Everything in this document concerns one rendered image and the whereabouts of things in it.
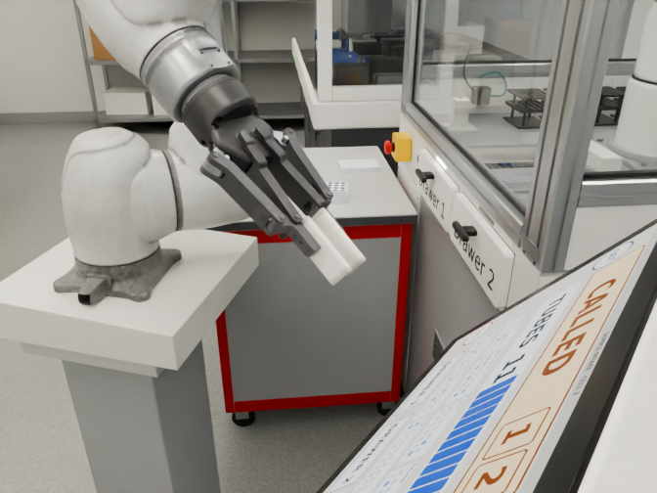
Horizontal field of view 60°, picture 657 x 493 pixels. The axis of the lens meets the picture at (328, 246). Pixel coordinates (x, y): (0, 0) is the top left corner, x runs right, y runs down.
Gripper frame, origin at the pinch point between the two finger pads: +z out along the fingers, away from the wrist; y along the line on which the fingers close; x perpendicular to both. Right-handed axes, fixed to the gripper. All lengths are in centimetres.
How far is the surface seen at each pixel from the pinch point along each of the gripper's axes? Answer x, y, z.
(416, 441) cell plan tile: -6.6, -13.6, 17.0
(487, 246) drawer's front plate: 15, 51, 13
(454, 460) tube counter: -13.7, -19.0, 17.0
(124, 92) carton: 305, 269, -259
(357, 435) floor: 110, 78, 39
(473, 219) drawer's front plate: 17, 58, 8
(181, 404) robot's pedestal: 74, 17, -1
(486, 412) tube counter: -13.9, -14.1, 17.0
